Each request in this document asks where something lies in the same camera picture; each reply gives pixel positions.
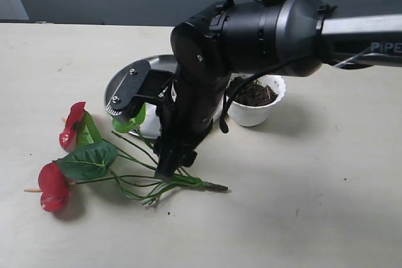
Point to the round steel plate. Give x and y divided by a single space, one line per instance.
146 121

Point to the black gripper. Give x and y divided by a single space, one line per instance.
185 116

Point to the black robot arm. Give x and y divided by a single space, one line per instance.
290 37

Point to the white plastic flower pot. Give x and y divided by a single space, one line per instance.
254 104

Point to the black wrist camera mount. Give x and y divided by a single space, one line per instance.
140 84

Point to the artificial red anthurium plant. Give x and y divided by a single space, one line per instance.
89 159

